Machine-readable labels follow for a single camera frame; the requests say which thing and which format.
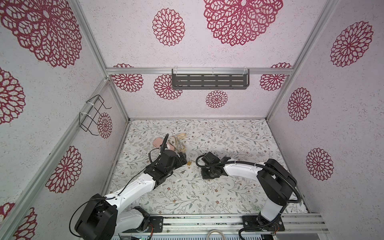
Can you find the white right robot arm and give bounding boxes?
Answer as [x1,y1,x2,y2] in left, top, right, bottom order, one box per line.
[196,152,302,234]

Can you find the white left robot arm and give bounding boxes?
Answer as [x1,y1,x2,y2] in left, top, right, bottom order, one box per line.
[69,135,188,240]

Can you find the map print glasses case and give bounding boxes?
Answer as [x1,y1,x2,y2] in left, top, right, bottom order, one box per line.
[168,136,187,153]

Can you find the pink glasses case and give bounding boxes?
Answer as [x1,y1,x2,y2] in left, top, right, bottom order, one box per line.
[153,138,175,151]

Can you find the white cable loop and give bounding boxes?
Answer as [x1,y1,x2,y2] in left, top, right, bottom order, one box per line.
[205,229,227,240]

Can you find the dark grey wall shelf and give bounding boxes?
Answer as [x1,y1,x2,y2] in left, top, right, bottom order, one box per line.
[171,69,250,90]

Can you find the black wire wall basket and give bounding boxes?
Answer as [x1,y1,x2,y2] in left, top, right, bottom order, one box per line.
[78,95,113,139]

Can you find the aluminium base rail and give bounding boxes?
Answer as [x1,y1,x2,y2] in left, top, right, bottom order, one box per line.
[76,212,330,240]

